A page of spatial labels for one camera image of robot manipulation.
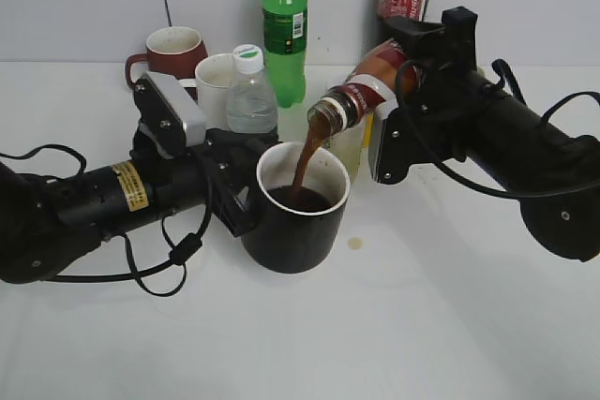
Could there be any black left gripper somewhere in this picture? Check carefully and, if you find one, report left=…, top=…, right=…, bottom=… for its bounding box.
left=130, top=128, right=279, bottom=237

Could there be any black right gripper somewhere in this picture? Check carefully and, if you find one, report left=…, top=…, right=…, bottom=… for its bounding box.
left=374, top=17, right=483, bottom=185

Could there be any brown coffee bottle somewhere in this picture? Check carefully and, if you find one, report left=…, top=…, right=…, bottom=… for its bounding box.
left=307, top=39, right=408, bottom=137

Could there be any black mug white interior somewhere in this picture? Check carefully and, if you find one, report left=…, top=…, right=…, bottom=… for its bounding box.
left=241, top=142, right=352, bottom=274

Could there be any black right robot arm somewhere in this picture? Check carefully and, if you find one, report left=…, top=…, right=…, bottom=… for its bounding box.
left=370, top=11, right=599, bottom=262

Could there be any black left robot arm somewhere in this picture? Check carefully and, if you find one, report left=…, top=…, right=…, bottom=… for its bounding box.
left=1, top=128, right=278, bottom=284

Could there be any clear water bottle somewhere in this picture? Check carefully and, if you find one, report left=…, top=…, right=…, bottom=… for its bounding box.
left=226, top=44, right=278, bottom=134

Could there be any pale juice bottle white cap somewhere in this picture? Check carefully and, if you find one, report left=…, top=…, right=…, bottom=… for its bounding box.
left=322, top=115, right=369, bottom=184

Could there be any red mug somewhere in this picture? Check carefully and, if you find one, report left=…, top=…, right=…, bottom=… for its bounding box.
left=125, top=26, right=208, bottom=89

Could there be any green soda bottle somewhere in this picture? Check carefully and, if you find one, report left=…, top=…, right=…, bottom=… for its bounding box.
left=262, top=0, right=308, bottom=108

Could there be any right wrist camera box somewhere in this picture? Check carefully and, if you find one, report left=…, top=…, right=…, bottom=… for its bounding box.
left=442, top=6, right=478, bottom=70

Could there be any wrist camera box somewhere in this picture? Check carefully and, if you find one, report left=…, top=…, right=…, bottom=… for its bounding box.
left=442, top=6, right=478, bottom=70
left=133, top=71, right=206, bottom=159

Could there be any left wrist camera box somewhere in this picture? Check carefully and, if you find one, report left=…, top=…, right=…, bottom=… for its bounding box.
left=133, top=71, right=206, bottom=159

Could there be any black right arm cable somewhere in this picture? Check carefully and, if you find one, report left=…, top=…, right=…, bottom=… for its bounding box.
left=393, top=58, right=600, bottom=200

